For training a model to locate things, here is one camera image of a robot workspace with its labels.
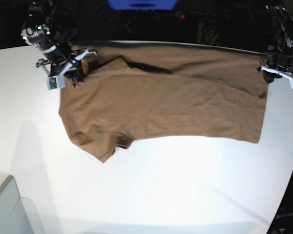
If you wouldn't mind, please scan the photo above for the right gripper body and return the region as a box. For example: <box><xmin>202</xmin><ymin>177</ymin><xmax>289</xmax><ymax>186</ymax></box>
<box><xmin>36</xmin><ymin>48</ymin><xmax>97</xmax><ymax>78</ymax></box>

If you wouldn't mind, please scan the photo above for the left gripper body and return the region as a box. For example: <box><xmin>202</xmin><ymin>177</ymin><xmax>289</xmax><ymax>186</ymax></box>
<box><xmin>257</xmin><ymin>55</ymin><xmax>293</xmax><ymax>83</ymax></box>

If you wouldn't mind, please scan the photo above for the brown t-shirt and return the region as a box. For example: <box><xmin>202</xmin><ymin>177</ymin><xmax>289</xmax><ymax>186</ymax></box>
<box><xmin>59</xmin><ymin>42</ymin><xmax>268</xmax><ymax>162</ymax></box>

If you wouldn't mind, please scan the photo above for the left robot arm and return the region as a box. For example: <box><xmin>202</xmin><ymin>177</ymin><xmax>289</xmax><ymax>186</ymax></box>
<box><xmin>247</xmin><ymin>0</ymin><xmax>293</xmax><ymax>89</ymax></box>

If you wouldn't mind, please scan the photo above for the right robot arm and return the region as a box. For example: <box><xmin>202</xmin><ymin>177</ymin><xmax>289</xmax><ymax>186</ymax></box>
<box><xmin>21</xmin><ymin>0</ymin><xmax>97</xmax><ymax>82</ymax></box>

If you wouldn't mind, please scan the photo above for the blue box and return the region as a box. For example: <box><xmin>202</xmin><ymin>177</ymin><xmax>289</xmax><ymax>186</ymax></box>
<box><xmin>108</xmin><ymin>0</ymin><xmax>178</xmax><ymax>10</ymax></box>

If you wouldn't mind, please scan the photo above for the black power strip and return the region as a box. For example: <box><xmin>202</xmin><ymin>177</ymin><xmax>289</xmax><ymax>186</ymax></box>
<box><xmin>173</xmin><ymin>11</ymin><xmax>230</xmax><ymax>22</ymax></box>

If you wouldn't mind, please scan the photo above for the grey plastic bin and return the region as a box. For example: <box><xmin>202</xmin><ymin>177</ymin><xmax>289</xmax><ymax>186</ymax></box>
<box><xmin>0</xmin><ymin>175</ymin><xmax>45</xmax><ymax>234</ymax></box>

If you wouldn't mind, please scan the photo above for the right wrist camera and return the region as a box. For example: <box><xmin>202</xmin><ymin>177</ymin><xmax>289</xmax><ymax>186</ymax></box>
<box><xmin>46</xmin><ymin>76</ymin><xmax>65</xmax><ymax>90</ymax></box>

